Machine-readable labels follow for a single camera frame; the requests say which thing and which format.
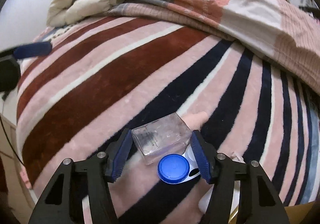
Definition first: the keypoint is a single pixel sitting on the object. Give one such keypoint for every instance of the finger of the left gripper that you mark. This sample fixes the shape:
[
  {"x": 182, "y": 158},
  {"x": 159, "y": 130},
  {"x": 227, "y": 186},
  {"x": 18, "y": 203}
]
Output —
[{"x": 28, "y": 50}]

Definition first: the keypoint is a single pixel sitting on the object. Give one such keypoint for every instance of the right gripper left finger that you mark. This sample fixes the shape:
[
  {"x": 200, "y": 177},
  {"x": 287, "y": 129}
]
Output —
[{"x": 61, "y": 200}]

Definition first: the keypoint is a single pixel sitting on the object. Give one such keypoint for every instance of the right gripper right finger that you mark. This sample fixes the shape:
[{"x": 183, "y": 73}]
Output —
[{"x": 259, "y": 201}]

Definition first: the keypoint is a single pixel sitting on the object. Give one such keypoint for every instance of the brown cardboard box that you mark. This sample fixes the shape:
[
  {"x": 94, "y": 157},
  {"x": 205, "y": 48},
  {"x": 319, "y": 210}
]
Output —
[{"x": 304, "y": 213}]

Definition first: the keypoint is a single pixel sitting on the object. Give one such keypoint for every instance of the cream cosmetic tube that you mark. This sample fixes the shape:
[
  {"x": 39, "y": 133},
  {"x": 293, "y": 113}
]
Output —
[{"x": 204, "y": 201}]

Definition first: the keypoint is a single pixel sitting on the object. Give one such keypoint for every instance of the striped fleece blanket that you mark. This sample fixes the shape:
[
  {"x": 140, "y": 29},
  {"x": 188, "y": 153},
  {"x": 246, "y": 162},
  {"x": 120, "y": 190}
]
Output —
[{"x": 106, "y": 75}]

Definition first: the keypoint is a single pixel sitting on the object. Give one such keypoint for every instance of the pink grey patchwork duvet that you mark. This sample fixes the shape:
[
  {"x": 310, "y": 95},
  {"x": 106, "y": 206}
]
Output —
[{"x": 274, "y": 28}]

